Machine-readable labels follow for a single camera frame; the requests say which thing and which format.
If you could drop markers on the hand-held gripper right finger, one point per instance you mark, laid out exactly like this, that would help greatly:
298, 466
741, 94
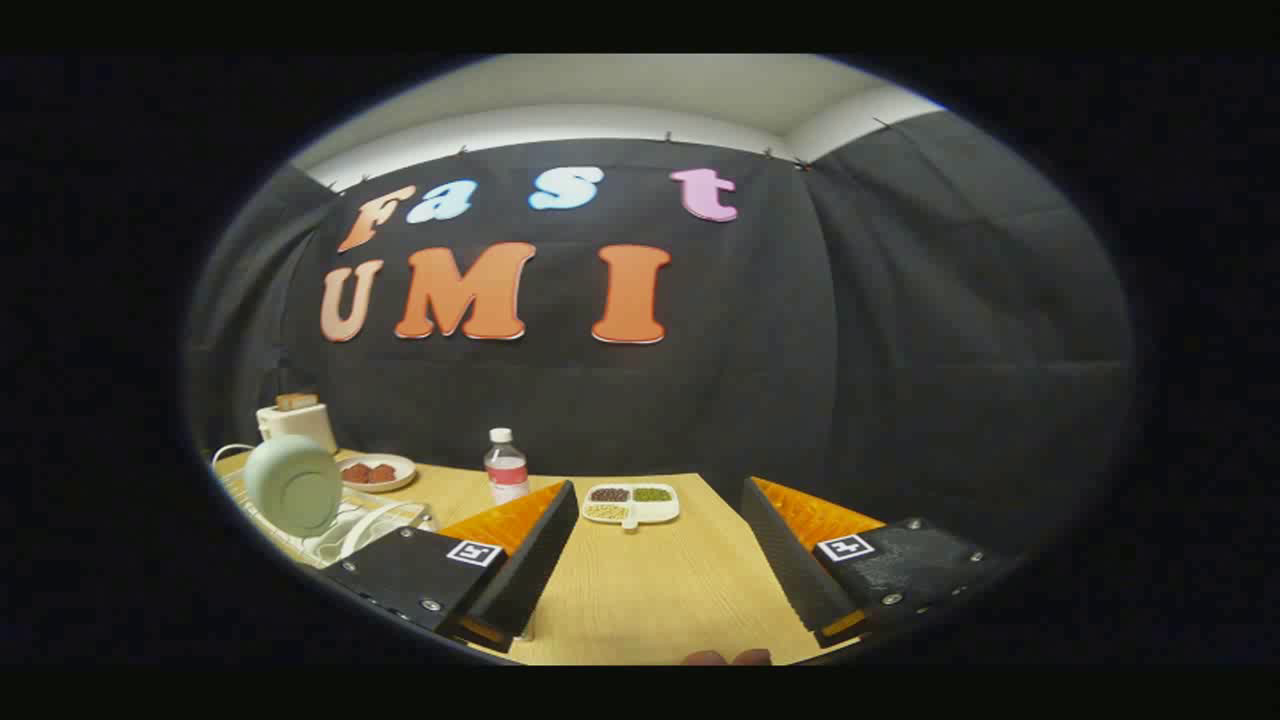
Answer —
785, 560

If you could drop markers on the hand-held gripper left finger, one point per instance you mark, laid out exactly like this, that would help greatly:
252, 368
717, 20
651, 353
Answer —
530, 560

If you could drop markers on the pale green plate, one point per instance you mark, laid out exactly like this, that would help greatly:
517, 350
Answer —
293, 487

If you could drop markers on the white divided dish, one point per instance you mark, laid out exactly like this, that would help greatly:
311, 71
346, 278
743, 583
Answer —
655, 512

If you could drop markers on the small white plate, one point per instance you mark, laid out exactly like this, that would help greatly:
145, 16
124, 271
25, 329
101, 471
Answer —
400, 480

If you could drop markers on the pile of yellow beans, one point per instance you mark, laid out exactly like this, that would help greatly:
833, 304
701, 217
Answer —
606, 511

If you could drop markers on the clear plastic water bottle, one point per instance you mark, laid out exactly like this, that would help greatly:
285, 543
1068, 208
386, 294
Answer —
506, 470

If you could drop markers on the pile of red beans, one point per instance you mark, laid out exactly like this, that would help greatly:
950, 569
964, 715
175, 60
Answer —
610, 494

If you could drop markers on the pile of green beans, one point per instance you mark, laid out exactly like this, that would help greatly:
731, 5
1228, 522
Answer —
652, 494

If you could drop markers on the red meat piece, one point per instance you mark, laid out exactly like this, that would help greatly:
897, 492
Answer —
356, 474
382, 474

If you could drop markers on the black backdrop cloth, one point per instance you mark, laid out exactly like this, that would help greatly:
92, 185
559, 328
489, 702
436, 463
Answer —
750, 380

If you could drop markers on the white toaster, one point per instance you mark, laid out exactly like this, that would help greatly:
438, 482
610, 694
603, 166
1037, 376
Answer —
300, 425

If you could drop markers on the toast slice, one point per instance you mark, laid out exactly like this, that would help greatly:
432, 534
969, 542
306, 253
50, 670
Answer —
297, 401

